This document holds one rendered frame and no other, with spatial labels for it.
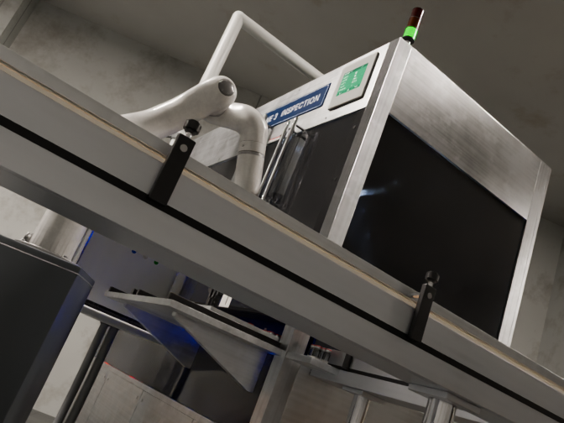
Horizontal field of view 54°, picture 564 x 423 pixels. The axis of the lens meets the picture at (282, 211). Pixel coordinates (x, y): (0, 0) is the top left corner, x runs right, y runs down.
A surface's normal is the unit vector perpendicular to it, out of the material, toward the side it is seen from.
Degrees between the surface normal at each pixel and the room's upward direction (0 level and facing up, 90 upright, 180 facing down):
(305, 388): 90
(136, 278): 90
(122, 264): 90
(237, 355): 90
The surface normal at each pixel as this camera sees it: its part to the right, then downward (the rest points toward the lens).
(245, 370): 0.53, -0.09
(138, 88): 0.18, -0.26
